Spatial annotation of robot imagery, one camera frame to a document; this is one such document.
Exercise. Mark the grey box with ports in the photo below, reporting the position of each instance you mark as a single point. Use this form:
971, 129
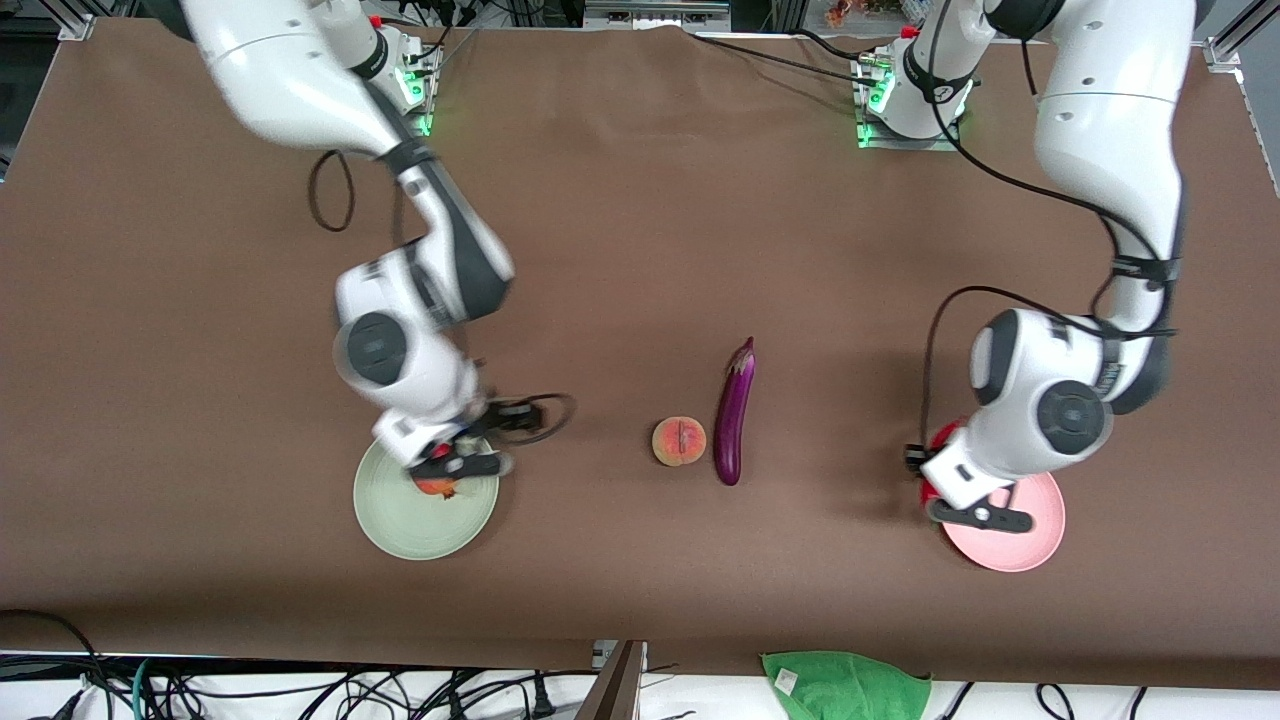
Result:
655, 14

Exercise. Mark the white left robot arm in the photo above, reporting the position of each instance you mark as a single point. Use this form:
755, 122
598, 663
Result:
1100, 130

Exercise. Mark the small metal table bracket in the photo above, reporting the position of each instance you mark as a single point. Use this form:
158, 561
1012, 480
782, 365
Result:
605, 652

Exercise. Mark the red pomegranate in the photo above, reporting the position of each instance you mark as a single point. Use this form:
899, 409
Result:
437, 488

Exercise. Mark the purple eggplant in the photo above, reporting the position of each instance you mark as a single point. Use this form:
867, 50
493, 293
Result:
733, 420

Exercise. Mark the green cloth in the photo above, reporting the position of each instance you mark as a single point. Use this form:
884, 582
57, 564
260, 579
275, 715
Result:
845, 690

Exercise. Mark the red chili pepper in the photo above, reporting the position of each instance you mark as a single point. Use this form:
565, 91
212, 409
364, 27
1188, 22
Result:
945, 435

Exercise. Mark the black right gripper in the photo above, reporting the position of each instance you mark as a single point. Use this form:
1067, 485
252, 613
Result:
462, 432

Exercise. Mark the brown table cover sheet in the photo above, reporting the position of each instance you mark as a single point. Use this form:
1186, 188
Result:
640, 250

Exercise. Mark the brown angled board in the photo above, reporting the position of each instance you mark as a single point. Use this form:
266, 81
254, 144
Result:
612, 690

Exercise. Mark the pink round plate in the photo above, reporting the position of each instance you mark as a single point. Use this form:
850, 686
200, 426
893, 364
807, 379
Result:
1020, 545

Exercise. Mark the pale green round plate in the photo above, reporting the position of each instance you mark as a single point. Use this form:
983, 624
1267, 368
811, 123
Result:
400, 520

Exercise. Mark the peach fruit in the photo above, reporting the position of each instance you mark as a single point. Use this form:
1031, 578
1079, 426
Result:
680, 442

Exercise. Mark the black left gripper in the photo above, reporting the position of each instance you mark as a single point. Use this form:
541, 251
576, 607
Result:
913, 457

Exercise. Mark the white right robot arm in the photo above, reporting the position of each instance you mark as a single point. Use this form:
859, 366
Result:
290, 70

